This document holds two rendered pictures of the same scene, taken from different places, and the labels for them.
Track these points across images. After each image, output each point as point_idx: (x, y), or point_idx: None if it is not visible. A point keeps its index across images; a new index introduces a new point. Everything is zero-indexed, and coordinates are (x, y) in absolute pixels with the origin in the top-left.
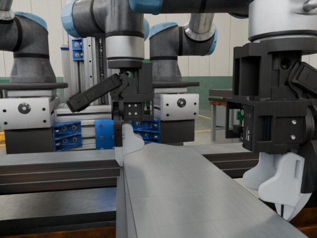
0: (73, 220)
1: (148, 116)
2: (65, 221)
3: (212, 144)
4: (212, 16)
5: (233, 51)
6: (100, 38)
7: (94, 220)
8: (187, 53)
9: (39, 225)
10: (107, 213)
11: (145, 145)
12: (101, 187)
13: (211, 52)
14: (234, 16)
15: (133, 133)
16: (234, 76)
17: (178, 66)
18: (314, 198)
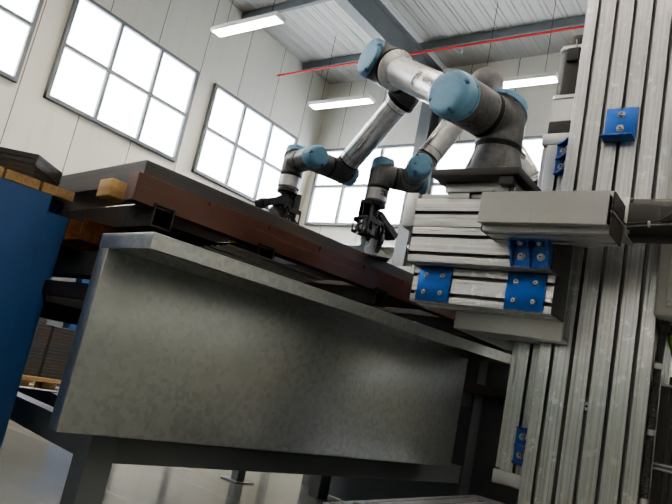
0: (420, 342)
1: (353, 230)
2: (424, 343)
3: (342, 243)
4: (415, 89)
5: (301, 196)
6: (409, 189)
7: (409, 340)
8: (465, 130)
9: (436, 348)
10: (403, 332)
11: (387, 260)
12: (400, 302)
13: (437, 114)
14: (319, 167)
15: (360, 243)
16: (299, 204)
17: (474, 154)
18: (234, 282)
